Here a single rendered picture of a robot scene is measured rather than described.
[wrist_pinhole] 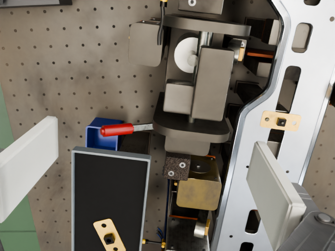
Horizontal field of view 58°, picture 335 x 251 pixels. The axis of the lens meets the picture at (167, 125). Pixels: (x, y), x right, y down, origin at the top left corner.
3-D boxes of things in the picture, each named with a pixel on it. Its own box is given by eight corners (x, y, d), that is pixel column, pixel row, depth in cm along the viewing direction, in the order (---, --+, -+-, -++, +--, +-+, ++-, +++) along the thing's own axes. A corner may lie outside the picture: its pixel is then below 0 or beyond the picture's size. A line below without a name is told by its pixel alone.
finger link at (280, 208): (290, 204, 13) (308, 206, 13) (254, 139, 20) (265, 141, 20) (274, 257, 14) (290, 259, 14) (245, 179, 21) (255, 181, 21)
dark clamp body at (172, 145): (198, 103, 97) (207, 158, 61) (161, 99, 97) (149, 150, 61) (201, 81, 95) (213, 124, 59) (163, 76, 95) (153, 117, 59)
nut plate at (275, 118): (301, 115, 66) (303, 117, 64) (296, 131, 67) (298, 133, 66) (263, 110, 65) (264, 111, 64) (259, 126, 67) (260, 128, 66)
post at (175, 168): (185, 116, 98) (187, 182, 61) (170, 115, 98) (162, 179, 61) (187, 102, 97) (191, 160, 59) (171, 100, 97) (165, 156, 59)
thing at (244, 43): (224, 45, 90) (243, 59, 63) (214, 43, 90) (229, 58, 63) (227, 31, 89) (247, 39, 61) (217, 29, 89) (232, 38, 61)
